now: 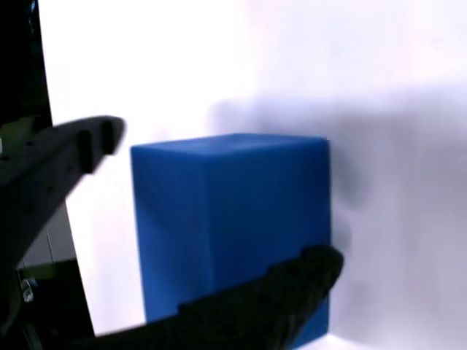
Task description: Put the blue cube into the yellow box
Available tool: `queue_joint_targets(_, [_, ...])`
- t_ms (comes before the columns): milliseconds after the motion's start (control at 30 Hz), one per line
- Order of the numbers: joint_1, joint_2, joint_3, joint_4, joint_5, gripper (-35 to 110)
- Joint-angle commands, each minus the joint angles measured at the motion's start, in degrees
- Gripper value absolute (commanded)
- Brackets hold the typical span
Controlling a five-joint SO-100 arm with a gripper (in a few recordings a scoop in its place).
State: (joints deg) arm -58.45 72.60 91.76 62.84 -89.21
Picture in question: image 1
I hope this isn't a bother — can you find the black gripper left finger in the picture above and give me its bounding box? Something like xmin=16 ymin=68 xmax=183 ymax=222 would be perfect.
xmin=0 ymin=114 xmax=126 ymax=292

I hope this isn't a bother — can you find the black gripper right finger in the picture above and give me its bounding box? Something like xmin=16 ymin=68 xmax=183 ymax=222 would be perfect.
xmin=72 ymin=244 xmax=345 ymax=350

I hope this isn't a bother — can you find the blue block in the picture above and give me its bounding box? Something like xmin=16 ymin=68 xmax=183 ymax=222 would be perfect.
xmin=130 ymin=133 xmax=331 ymax=347

